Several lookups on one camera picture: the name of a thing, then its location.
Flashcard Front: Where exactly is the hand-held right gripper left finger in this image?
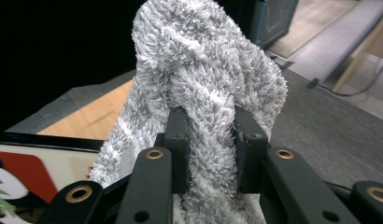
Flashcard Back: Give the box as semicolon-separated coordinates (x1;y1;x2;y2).
115;106;192;224

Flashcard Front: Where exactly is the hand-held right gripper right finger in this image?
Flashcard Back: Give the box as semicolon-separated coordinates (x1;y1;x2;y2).
233;105;362;224

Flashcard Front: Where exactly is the panda picture board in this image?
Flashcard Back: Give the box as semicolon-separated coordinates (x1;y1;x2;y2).
0;132;105;224

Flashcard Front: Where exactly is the grey fluffy cloth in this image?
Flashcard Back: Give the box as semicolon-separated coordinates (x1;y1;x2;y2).
88;0;289;224

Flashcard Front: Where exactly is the light wooden furniture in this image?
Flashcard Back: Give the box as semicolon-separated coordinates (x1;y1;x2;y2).
331;8;383;94

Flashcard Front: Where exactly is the dark equipment cabinet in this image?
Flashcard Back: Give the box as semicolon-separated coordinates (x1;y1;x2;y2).
248;0;300;49

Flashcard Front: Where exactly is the hanging black cable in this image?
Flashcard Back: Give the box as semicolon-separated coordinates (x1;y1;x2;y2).
317;59;383;97

